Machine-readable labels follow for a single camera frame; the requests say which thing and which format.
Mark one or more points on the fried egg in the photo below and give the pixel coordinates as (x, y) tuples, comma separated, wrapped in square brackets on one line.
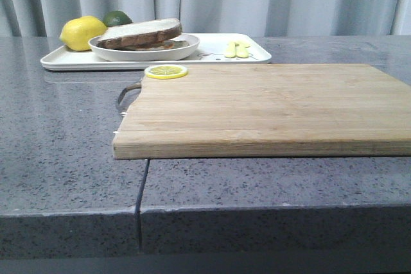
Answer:
[(169, 44)]

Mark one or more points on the white bread slice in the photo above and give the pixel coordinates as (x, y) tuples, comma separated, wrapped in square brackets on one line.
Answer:
[(140, 33)]

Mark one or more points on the metal cutting board handle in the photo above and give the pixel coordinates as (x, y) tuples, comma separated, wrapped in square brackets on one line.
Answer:
[(127, 96)]

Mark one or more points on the white round plate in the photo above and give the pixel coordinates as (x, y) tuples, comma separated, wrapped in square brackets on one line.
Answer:
[(115, 55)]

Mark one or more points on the lemon slice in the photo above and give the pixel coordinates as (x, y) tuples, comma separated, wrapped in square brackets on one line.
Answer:
[(165, 72)]

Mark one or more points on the white rectangular tray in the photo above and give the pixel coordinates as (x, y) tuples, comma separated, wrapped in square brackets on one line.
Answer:
[(210, 50)]

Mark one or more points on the yellow lemon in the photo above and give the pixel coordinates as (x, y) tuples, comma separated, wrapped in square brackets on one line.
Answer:
[(76, 33)]

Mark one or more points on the wooden cutting board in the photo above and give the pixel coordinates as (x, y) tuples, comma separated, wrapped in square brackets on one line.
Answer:
[(268, 110)]

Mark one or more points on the green lime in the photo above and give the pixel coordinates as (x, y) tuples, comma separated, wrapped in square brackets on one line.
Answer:
[(116, 18)]

